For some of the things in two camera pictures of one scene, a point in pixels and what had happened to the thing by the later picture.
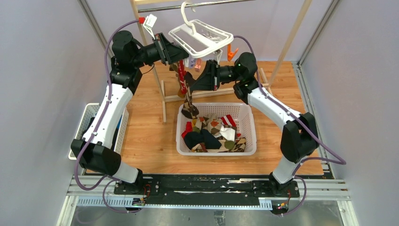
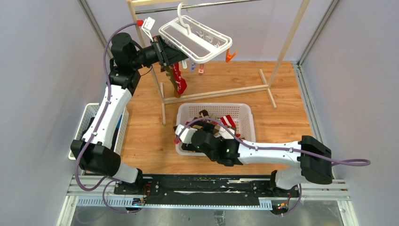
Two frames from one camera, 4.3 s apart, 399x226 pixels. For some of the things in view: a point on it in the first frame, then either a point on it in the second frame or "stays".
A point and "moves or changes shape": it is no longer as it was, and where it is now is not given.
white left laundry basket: [122, 129] stays
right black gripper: [209, 79] -> [205, 131]
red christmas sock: [182, 74] moves or changes shape
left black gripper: [168, 52] stays
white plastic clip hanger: [198, 38] moves or changes shape
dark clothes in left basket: [91, 120] stays
